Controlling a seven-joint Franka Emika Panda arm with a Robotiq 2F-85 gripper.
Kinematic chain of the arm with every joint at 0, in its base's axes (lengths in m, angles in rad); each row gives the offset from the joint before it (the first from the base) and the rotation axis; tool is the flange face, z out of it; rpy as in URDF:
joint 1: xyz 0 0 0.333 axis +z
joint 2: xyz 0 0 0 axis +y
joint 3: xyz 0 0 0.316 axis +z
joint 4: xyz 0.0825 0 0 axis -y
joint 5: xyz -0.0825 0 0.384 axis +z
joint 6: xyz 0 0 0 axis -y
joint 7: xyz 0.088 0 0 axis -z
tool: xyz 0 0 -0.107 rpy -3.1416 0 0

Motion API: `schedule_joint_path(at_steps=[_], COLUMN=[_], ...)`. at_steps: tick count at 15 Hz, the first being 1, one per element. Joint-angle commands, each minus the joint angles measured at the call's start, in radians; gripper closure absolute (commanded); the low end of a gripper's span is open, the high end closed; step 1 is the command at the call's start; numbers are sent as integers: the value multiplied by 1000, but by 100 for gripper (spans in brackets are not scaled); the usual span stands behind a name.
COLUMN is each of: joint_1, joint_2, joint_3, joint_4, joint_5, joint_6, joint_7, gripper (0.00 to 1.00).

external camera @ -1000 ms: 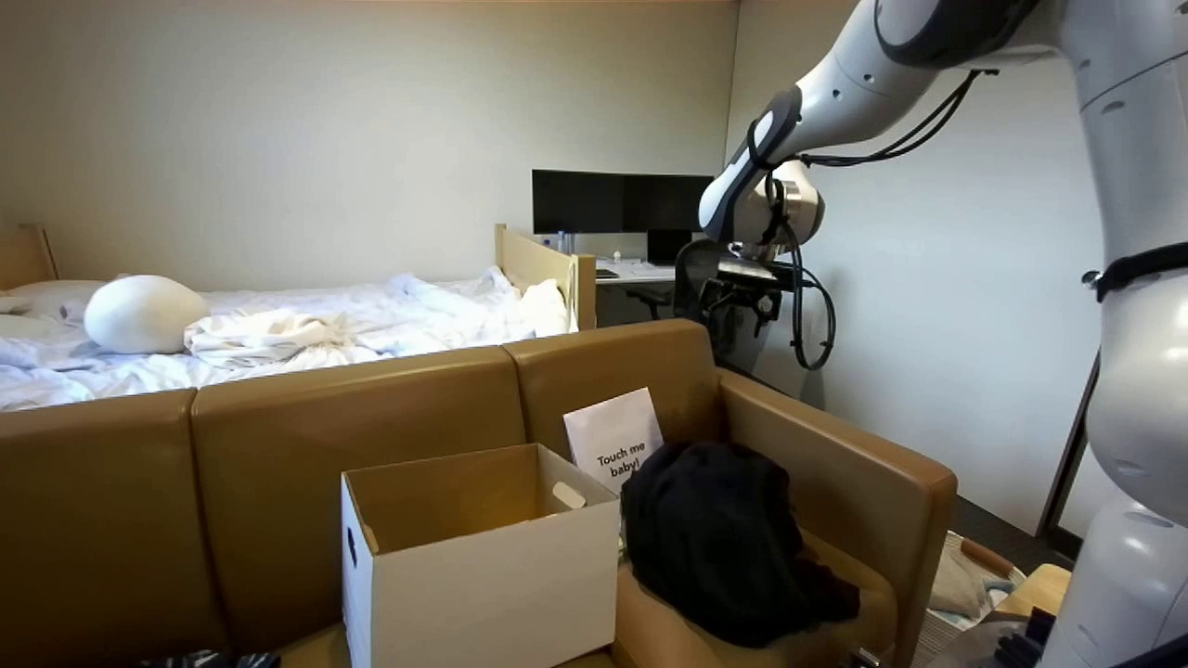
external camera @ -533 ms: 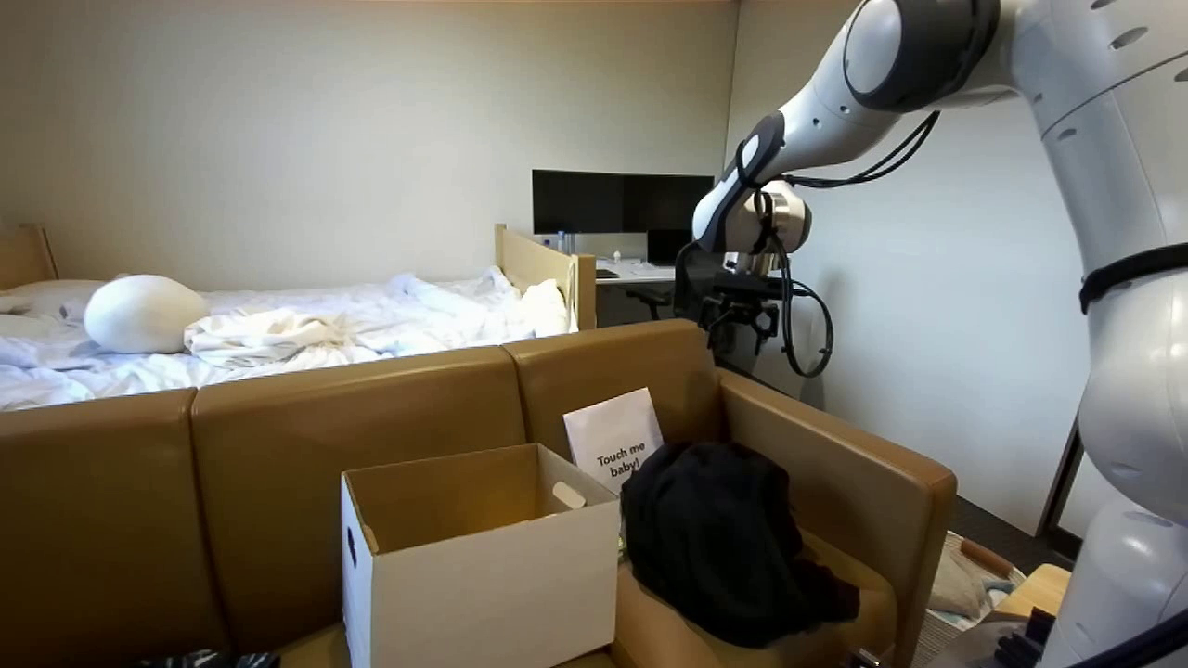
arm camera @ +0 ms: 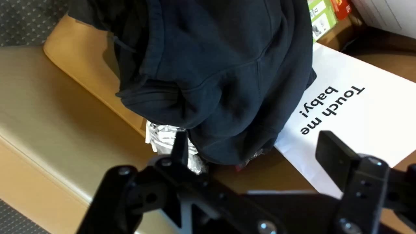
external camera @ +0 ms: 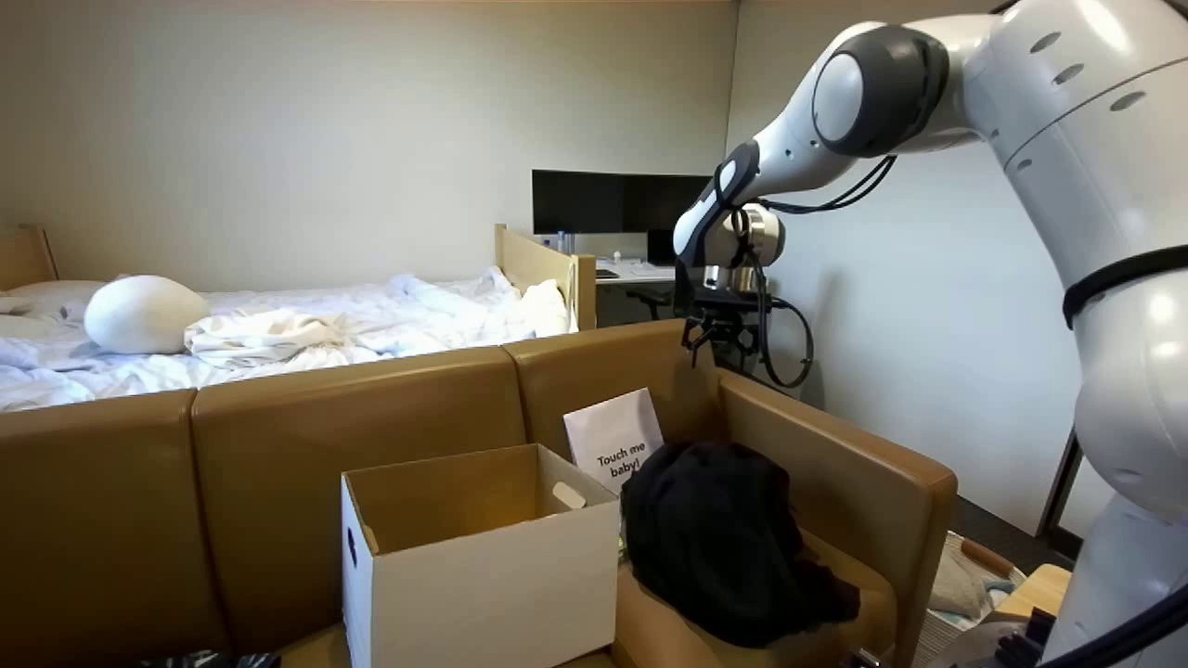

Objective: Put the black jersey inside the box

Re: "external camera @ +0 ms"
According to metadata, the tan leather sofa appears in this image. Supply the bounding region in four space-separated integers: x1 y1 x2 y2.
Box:
0 314 960 668

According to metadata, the cream crumpled garment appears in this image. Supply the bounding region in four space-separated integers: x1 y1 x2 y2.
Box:
180 309 373 363

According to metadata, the white cardboard box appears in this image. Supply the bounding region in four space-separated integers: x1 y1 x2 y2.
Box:
337 439 623 668

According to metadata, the cream cloth bag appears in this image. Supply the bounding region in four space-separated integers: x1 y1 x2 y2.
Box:
928 531 1033 634

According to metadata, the tan flat object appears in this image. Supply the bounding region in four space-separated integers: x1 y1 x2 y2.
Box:
988 559 1077 625

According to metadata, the black tripod pole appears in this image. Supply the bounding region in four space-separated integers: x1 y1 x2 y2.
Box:
1036 432 1095 538

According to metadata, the white paper sign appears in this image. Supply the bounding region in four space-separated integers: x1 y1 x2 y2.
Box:
559 386 666 499

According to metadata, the white bedsheet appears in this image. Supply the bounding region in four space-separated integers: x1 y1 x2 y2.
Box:
0 269 580 411

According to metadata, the black jersey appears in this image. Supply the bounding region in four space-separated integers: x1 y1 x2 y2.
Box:
617 439 864 652

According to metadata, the black computer monitor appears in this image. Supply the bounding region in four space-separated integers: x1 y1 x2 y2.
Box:
530 166 717 269

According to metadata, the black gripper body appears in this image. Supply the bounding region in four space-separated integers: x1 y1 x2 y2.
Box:
680 286 760 356

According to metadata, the round white pillow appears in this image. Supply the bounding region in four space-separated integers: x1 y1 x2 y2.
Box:
80 270 212 356

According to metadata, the white desk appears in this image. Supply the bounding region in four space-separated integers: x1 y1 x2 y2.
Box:
593 253 684 291

